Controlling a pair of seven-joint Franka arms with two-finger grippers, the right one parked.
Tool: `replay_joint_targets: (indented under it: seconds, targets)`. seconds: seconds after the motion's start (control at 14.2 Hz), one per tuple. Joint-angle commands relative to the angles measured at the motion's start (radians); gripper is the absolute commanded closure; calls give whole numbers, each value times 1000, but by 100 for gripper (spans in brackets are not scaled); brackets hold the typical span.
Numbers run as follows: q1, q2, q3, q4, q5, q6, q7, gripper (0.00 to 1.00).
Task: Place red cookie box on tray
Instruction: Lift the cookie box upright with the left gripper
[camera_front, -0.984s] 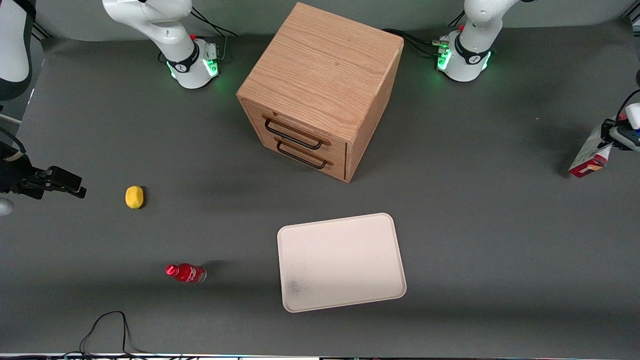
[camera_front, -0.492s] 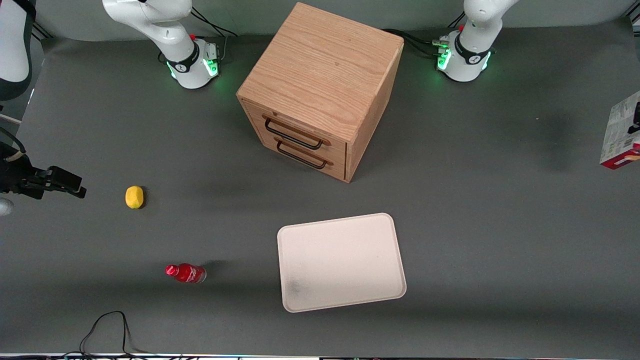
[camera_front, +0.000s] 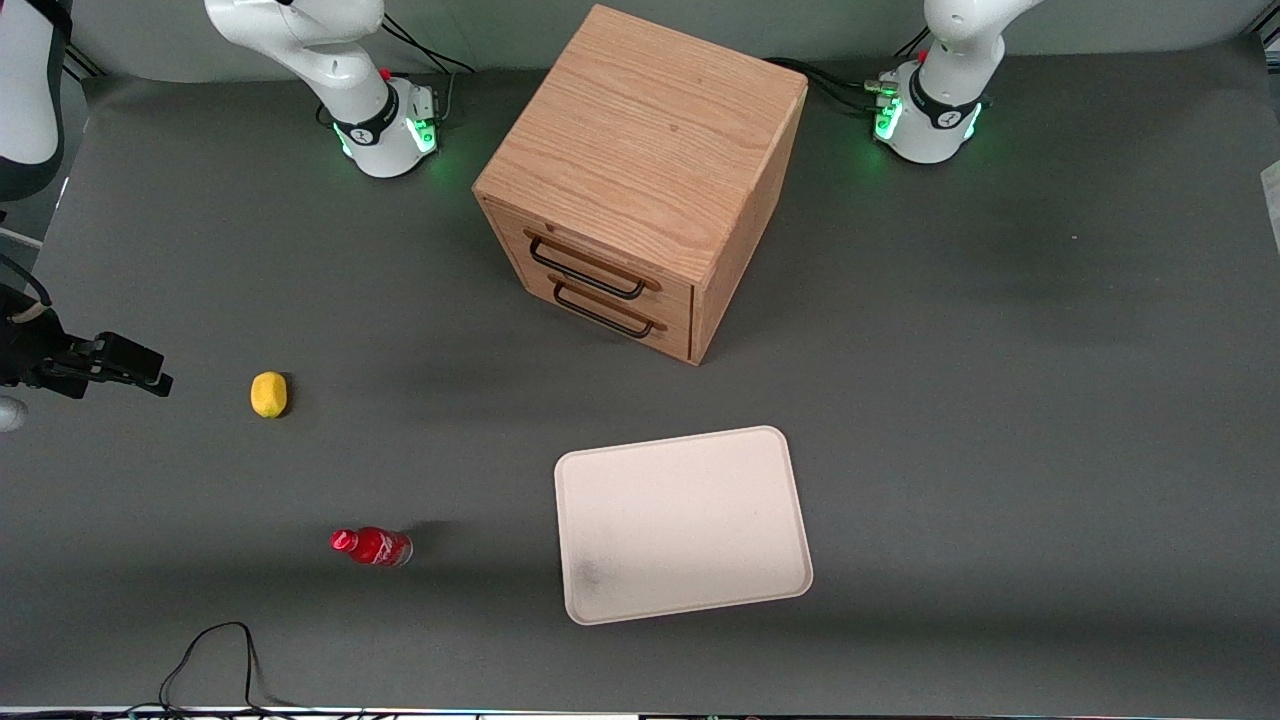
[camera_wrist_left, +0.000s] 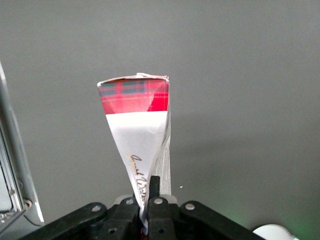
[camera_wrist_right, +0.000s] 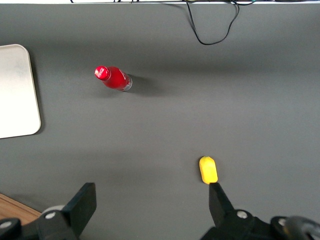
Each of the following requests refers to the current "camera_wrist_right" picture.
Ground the red cola bottle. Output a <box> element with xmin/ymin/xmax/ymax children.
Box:
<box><xmin>94</xmin><ymin>65</ymin><xmax>133</xmax><ymax>93</ymax></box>

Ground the yellow lemon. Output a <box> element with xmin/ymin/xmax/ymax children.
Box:
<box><xmin>198</xmin><ymin>155</ymin><xmax>219</xmax><ymax>185</ymax></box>

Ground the beige plastic tray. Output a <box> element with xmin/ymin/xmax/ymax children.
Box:
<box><xmin>0</xmin><ymin>43</ymin><xmax>42</xmax><ymax>140</ymax></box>

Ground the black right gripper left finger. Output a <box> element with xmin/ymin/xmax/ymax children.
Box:
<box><xmin>36</xmin><ymin>182</ymin><xmax>98</xmax><ymax>240</ymax></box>

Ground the thin black looped cable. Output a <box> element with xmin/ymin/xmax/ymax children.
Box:
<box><xmin>185</xmin><ymin>0</ymin><xmax>241</xmax><ymax>46</ymax></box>

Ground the wooden drawer cabinet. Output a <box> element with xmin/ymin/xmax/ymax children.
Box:
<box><xmin>0</xmin><ymin>192</ymin><xmax>42</xmax><ymax>222</ymax></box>

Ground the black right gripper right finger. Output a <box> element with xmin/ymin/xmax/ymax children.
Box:
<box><xmin>199</xmin><ymin>182</ymin><xmax>271</xmax><ymax>240</ymax></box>

